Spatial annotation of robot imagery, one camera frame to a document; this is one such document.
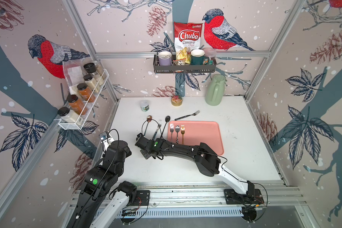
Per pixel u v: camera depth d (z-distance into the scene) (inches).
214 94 39.8
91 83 29.9
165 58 31.7
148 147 27.1
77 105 26.0
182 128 39.6
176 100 45.2
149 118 41.9
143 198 28.8
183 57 33.6
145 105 43.4
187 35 30.8
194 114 43.4
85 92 28.0
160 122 40.8
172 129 39.6
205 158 23.6
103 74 34.0
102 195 16.4
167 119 42.0
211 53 33.5
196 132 39.8
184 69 34.4
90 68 30.7
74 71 27.6
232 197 28.7
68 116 23.7
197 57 31.9
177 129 39.2
